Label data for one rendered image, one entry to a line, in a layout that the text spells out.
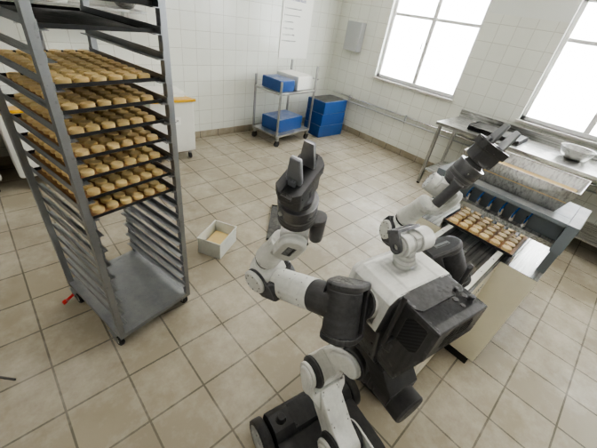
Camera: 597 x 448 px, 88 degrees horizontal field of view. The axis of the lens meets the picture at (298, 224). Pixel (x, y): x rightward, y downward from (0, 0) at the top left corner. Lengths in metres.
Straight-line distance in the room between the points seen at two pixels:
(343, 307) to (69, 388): 1.77
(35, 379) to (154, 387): 0.63
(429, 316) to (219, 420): 1.43
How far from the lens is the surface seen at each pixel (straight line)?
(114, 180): 1.71
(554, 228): 2.05
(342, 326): 0.78
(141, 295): 2.34
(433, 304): 0.86
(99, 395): 2.18
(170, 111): 1.63
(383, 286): 0.84
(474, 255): 2.02
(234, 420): 1.99
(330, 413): 1.59
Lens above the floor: 1.84
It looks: 35 degrees down
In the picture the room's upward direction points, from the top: 10 degrees clockwise
